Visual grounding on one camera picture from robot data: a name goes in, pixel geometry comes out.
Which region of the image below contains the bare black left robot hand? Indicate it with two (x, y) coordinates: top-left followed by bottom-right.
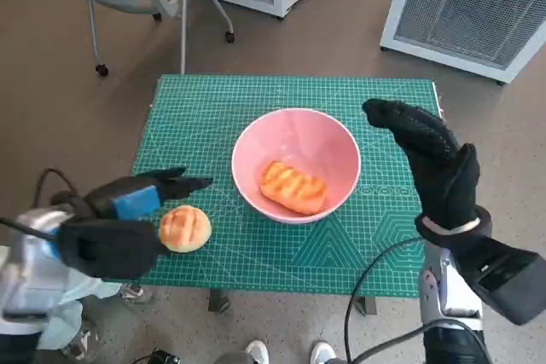
(83, 166), (214, 222)

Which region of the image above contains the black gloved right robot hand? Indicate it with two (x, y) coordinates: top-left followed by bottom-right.
(361, 98), (481, 233)

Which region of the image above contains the round toy bread bun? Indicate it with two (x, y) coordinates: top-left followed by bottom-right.
(158, 205), (213, 254)

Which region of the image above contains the oblong grilled toy bread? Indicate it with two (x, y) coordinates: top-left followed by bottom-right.
(258, 159), (328, 217)

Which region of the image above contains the pink bowl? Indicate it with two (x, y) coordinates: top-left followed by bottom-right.
(231, 108), (363, 225)

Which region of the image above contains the green cutting mat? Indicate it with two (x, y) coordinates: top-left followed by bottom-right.
(101, 73), (444, 298)

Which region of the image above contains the large white mesh cabinet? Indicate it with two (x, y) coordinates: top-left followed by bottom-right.
(380, 0), (546, 85)

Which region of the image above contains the small black device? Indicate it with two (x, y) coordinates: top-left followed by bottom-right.
(142, 349), (183, 364)

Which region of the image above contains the grey metal pole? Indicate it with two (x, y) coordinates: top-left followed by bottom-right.
(179, 0), (188, 75)

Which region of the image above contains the white shoe-shaped foot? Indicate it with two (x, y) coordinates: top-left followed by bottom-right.
(246, 338), (270, 364)
(310, 340), (338, 364)

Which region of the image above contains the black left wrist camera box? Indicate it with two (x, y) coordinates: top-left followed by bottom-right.
(53, 217), (162, 280)

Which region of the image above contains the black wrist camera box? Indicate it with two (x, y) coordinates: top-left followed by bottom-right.
(53, 217), (162, 280)
(454, 235), (546, 326)

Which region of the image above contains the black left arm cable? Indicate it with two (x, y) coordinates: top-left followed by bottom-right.
(0, 167), (84, 240)

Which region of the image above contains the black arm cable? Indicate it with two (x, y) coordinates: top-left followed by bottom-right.
(0, 167), (84, 240)
(343, 236), (426, 364)

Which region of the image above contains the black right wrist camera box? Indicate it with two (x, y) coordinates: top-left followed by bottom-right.
(454, 235), (546, 326)

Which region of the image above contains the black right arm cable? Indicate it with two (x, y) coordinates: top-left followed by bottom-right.
(343, 236), (426, 364)

